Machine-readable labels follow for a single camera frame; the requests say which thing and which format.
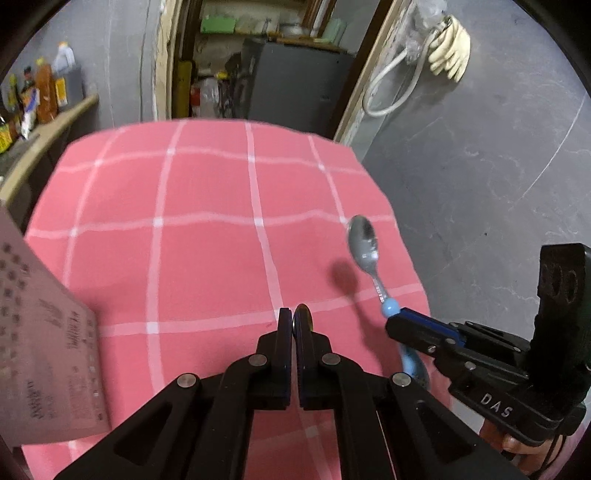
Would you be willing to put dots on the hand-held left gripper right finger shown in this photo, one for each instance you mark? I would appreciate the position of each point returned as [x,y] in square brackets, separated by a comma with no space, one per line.
[311,364]

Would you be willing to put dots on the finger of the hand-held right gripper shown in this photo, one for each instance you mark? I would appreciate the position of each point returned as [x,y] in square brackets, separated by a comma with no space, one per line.
[413,336]
[434,325]

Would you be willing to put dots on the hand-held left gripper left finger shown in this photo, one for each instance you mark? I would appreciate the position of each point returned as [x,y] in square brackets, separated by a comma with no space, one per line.
[277,364]

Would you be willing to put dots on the perforated utensil holder box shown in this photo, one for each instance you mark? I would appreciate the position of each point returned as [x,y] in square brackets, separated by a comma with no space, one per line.
[41,346]

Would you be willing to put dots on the person's right hand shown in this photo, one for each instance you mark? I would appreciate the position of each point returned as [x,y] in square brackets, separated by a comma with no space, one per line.
[512,445]

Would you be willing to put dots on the pink checked tablecloth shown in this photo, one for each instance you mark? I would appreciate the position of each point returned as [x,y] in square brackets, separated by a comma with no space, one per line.
[207,254]

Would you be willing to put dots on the clear plastic bottle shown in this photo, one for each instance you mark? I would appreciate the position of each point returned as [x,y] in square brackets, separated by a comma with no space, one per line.
[210,95]

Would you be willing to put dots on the dark grey cabinet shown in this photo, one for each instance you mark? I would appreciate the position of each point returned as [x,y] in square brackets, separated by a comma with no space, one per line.
[295,83]

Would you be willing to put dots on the cream rubber gloves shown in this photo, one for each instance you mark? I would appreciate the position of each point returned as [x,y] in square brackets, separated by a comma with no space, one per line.
[450,44]

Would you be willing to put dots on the yellow box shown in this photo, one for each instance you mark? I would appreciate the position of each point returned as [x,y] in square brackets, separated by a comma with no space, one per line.
[183,87]

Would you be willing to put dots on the clear plastic bag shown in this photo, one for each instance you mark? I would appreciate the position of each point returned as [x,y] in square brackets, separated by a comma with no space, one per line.
[418,27]

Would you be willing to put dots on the pale green board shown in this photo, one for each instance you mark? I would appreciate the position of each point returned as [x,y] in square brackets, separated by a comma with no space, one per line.
[337,30]

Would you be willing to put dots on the green box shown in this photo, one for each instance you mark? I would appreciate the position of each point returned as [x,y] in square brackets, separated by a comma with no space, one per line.
[217,23]

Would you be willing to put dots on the small white bottle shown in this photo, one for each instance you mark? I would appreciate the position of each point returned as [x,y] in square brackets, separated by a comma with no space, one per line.
[26,124]

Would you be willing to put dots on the dark sauce bottle yellow label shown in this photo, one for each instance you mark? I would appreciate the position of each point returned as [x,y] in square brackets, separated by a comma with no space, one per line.
[4,134]

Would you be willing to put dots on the orange oil bottle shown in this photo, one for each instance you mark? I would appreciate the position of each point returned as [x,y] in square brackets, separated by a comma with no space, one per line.
[45,92]

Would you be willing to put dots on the wooden door frame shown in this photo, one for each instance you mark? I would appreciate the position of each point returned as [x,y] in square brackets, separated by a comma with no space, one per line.
[364,83]

